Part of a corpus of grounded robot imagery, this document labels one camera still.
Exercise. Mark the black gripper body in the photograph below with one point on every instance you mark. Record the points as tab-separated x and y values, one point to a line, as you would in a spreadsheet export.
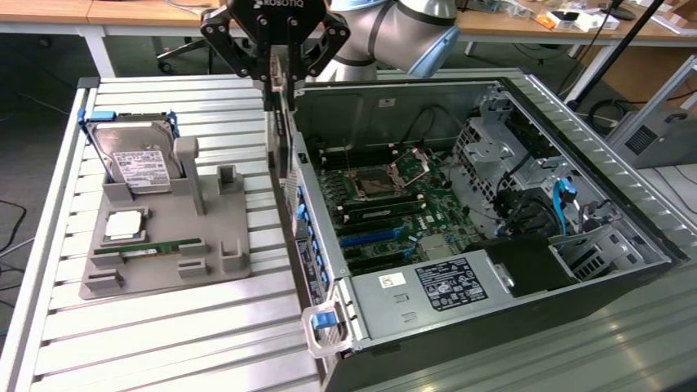
278	20

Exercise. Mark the graphics card with metal bracket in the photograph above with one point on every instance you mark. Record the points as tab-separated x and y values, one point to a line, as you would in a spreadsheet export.
283	134

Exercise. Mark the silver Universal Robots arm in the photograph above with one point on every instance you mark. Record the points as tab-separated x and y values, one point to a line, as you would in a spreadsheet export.
382	28

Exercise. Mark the office chair star base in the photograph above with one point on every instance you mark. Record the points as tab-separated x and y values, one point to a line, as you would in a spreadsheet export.
180	50

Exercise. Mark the open metal socket cover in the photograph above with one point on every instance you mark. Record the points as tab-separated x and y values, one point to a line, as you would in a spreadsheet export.
411	165

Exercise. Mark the hard disk in blue caddy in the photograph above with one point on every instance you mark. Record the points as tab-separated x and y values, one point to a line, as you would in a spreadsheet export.
136	163

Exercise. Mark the CPU socket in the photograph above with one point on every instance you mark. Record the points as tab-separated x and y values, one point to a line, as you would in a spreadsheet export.
374	183

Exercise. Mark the metal disk bay cage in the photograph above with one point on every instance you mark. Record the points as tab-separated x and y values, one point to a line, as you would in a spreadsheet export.
484	151

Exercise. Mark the white device with black top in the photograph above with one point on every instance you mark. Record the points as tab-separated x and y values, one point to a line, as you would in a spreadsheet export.
562	20

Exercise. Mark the black installed RAM stick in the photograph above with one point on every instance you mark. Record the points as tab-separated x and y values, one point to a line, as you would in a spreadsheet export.
382	213

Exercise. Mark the green motherboard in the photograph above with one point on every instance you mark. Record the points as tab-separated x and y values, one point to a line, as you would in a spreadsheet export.
447	204

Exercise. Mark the grey parts rack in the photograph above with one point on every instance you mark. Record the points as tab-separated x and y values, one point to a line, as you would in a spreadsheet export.
152	228

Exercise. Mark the silver CPU chip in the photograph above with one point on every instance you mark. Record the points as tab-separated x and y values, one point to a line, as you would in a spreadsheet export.
124	224

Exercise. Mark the small white box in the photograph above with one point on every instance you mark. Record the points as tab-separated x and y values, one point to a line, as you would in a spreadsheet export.
599	24

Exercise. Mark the green RAM stick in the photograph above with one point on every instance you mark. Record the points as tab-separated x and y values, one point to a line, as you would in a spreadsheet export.
158	247

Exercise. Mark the black tripod pole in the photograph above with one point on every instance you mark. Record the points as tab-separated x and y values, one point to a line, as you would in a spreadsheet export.
615	53

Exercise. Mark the silver chipset heatsink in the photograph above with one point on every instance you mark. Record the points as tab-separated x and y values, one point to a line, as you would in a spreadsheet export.
439	245

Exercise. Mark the black round stand base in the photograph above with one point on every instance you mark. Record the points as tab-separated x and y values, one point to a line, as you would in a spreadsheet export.
622	14

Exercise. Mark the black plastic air shroud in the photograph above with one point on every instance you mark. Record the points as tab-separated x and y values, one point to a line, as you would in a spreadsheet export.
523	265

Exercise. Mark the grey power supply unit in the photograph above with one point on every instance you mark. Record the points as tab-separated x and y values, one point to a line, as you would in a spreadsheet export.
382	310

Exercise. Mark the grey computer tower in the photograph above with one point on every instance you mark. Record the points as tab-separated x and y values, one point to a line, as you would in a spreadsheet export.
670	143

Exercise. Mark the perforated metal disk bay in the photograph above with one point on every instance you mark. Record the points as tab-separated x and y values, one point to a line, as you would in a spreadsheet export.
594	261

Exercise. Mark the open black PC case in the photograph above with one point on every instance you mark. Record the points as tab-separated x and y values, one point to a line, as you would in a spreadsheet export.
490	339

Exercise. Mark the wooden desk white frame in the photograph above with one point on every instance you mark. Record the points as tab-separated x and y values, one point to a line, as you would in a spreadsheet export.
108	12
518	28

